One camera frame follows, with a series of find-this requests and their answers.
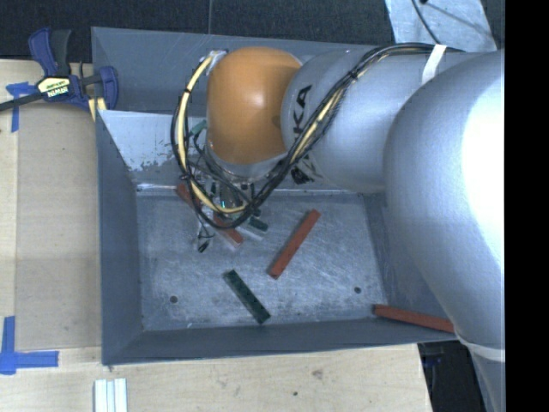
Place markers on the dark green flat block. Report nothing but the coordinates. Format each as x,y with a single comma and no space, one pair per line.
246,296

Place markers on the flat pale wood board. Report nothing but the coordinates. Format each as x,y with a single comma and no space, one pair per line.
56,230

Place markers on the grey metal bin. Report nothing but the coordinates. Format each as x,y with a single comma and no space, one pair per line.
180,273

